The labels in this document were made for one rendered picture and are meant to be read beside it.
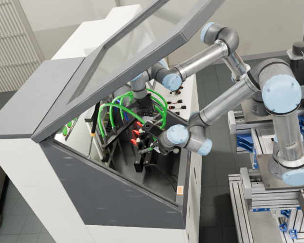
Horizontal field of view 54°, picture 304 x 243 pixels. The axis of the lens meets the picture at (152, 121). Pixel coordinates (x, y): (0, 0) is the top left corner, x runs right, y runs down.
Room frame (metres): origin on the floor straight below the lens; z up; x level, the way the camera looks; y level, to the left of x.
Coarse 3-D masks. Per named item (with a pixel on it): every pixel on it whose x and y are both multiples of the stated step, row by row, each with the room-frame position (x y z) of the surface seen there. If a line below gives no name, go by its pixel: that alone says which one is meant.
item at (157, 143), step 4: (160, 136) 0.99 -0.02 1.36; (156, 140) 1.02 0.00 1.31; (160, 140) 0.97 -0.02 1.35; (156, 144) 1.01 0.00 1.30; (160, 144) 1.00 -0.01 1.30; (160, 148) 1.00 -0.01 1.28; (164, 148) 0.99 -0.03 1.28; (168, 148) 0.98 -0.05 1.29; (172, 148) 0.95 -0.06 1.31; (168, 152) 0.98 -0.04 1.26
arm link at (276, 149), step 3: (276, 138) 0.91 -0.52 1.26; (276, 141) 0.91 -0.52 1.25; (276, 144) 0.91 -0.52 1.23; (273, 147) 0.94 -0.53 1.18; (276, 147) 0.90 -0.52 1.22; (273, 150) 0.93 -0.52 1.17; (276, 150) 0.89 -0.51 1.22; (279, 150) 0.87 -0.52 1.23; (273, 153) 0.93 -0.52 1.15; (276, 153) 0.88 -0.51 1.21; (273, 156) 0.92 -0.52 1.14; (276, 156) 0.87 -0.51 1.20; (276, 159) 0.90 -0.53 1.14
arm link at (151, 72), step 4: (160, 60) 1.30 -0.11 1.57; (156, 64) 1.27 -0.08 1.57; (160, 64) 1.27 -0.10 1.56; (164, 64) 1.27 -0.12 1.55; (148, 68) 1.25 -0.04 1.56; (152, 68) 1.25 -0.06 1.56; (156, 68) 1.23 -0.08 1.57; (160, 68) 1.22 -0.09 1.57; (148, 72) 1.24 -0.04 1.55; (152, 72) 1.23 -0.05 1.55; (156, 72) 1.21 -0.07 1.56; (152, 76) 1.22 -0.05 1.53
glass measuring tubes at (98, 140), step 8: (88, 112) 1.41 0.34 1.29; (88, 120) 1.36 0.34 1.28; (88, 128) 1.36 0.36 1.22; (96, 128) 1.40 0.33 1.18; (104, 128) 1.47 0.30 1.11; (96, 136) 1.37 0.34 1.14; (96, 144) 1.36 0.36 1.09; (112, 144) 1.49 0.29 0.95; (104, 152) 1.37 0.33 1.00; (104, 160) 1.36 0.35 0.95
